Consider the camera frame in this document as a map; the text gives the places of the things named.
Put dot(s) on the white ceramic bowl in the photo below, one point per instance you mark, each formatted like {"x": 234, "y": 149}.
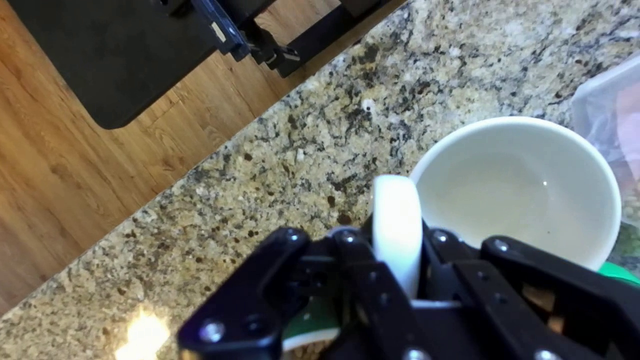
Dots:
{"x": 521, "y": 187}

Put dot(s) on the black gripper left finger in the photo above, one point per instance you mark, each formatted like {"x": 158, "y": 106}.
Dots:
{"x": 267, "y": 301}

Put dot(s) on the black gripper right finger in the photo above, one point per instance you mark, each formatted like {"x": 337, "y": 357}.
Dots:
{"x": 533, "y": 292}

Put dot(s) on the clear bag of nuts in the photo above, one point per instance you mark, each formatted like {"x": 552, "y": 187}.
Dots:
{"x": 613, "y": 121}

